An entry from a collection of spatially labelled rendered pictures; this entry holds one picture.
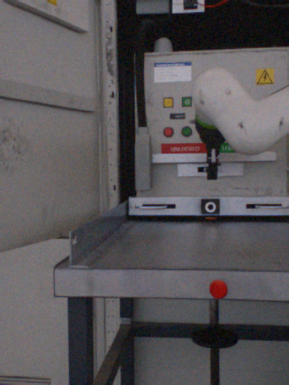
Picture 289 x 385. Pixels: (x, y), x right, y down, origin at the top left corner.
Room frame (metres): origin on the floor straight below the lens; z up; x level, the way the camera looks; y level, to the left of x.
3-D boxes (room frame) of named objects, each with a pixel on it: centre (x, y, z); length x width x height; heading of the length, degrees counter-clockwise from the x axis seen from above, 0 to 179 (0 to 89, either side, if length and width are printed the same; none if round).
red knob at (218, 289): (0.88, -0.12, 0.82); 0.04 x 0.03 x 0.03; 174
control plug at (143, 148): (1.58, 0.01, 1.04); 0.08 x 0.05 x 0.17; 174
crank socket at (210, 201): (1.60, -0.20, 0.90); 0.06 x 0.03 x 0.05; 84
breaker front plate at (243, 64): (1.62, -0.20, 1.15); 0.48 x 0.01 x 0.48; 84
